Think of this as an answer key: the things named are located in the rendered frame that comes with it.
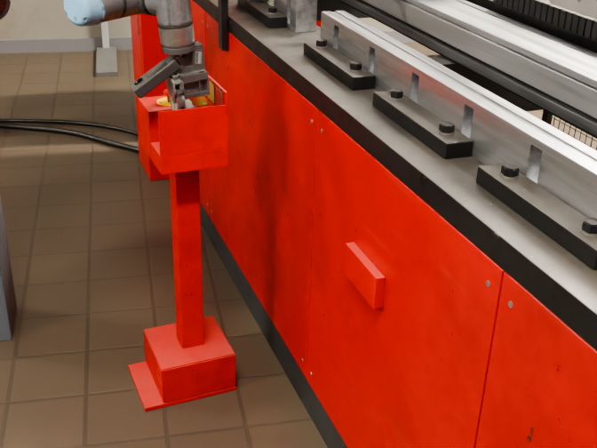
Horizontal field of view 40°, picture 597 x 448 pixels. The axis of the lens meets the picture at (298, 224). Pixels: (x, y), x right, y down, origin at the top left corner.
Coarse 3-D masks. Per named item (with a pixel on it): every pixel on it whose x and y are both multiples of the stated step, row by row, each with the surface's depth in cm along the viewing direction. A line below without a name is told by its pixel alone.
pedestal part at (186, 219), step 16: (176, 176) 196; (192, 176) 197; (176, 192) 197; (192, 192) 199; (176, 208) 200; (192, 208) 201; (176, 224) 202; (192, 224) 203; (176, 240) 205; (192, 240) 205; (176, 256) 208; (192, 256) 207; (176, 272) 211; (192, 272) 209; (176, 288) 214; (192, 288) 211; (176, 304) 217; (192, 304) 213; (176, 320) 220; (192, 320) 215; (192, 336) 218
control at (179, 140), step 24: (144, 120) 194; (168, 120) 181; (192, 120) 183; (216, 120) 186; (144, 144) 198; (168, 144) 184; (192, 144) 186; (216, 144) 188; (168, 168) 186; (192, 168) 188
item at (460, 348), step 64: (192, 0) 274; (256, 64) 216; (256, 128) 223; (320, 128) 178; (256, 192) 232; (320, 192) 184; (384, 192) 152; (256, 256) 241; (320, 256) 189; (384, 256) 156; (448, 256) 132; (256, 320) 252; (320, 320) 195; (384, 320) 160; (448, 320) 135; (512, 320) 117; (320, 384) 201; (384, 384) 164; (448, 384) 138; (512, 384) 119; (576, 384) 105
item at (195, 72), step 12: (180, 48) 177; (192, 48) 179; (180, 60) 180; (192, 60) 181; (180, 72) 181; (192, 72) 182; (204, 72) 181; (168, 84) 184; (180, 84) 180; (192, 84) 182; (204, 84) 183; (192, 96) 184
